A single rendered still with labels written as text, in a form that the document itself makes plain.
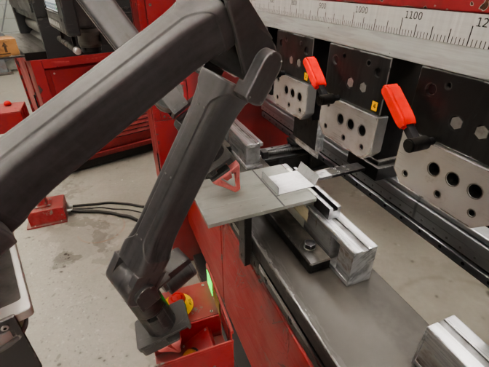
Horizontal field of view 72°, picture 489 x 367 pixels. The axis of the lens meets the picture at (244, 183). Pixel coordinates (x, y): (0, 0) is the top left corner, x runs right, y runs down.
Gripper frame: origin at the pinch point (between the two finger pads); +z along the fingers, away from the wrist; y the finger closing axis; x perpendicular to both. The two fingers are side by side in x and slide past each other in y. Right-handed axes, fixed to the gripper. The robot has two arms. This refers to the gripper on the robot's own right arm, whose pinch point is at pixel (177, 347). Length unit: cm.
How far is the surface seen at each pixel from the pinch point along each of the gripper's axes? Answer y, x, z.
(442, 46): 48, -13, -47
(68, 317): -64, 89, 63
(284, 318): 23.1, -0.3, 7.6
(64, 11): -1, 113, -59
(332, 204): 43.1, 7.8, -10.9
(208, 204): 17.4, 16.5, -18.3
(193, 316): 4.5, 6.4, 1.3
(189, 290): 5.3, 14.1, 1.4
